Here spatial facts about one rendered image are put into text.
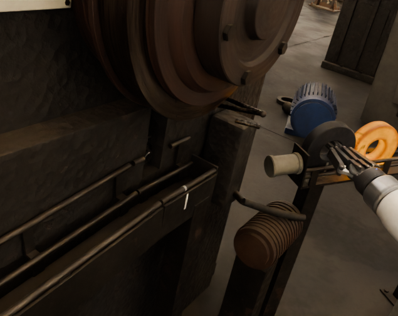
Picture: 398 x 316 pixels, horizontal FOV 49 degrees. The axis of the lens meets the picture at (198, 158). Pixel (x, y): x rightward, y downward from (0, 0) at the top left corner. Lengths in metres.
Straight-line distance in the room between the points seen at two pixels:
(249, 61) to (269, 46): 0.07
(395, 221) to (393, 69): 2.57
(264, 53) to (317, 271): 1.33
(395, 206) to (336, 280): 0.99
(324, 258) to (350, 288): 0.18
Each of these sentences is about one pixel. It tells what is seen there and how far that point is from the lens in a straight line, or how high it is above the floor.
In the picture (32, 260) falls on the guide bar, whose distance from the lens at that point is 0.79.
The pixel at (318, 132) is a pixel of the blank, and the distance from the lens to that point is 1.20.
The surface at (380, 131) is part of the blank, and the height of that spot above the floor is 0.78.
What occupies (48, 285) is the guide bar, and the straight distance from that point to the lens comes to 0.74.
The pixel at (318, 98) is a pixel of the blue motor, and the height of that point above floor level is 0.33.
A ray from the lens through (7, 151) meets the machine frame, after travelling 0.69.
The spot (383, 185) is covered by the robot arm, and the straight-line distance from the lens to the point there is 1.08.
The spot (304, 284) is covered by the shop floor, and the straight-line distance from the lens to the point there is 1.89.
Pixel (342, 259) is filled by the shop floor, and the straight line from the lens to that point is 2.11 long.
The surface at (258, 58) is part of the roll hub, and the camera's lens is 0.79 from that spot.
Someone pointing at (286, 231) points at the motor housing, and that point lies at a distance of 1.23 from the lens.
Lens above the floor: 1.22
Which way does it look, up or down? 29 degrees down
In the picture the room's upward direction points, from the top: 12 degrees clockwise
